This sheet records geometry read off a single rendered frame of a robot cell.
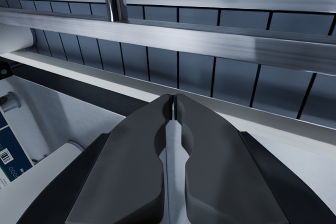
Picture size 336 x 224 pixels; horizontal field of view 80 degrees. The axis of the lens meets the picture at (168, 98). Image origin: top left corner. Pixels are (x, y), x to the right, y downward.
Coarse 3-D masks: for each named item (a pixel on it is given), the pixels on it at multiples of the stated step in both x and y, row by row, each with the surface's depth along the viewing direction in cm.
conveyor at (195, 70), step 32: (0, 0) 33; (32, 0) 29; (320, 32) 14; (96, 64) 28; (128, 64) 24; (160, 64) 22; (192, 64) 20; (224, 64) 18; (256, 64) 17; (224, 96) 20; (256, 96) 18; (288, 96) 17; (320, 96) 15
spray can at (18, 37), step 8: (0, 24) 28; (8, 24) 29; (0, 32) 28; (8, 32) 29; (16, 32) 30; (24, 32) 31; (32, 32) 31; (0, 40) 28; (8, 40) 29; (16, 40) 30; (24, 40) 31; (32, 40) 32; (0, 48) 29; (8, 48) 30; (16, 48) 31
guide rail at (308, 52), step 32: (64, 32) 15; (96, 32) 13; (128, 32) 12; (160, 32) 11; (192, 32) 10; (224, 32) 9; (256, 32) 9; (288, 32) 9; (288, 64) 8; (320, 64) 8
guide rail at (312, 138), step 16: (32, 64) 30; (48, 64) 27; (64, 64) 27; (80, 80) 25; (96, 80) 23; (112, 80) 22; (128, 80) 22; (144, 96) 20; (192, 96) 19; (224, 112) 17; (240, 112) 17; (256, 112) 17; (240, 128) 16; (256, 128) 16; (272, 128) 15; (288, 128) 15; (304, 128) 15; (320, 128) 15; (288, 144) 15; (304, 144) 14; (320, 144) 14
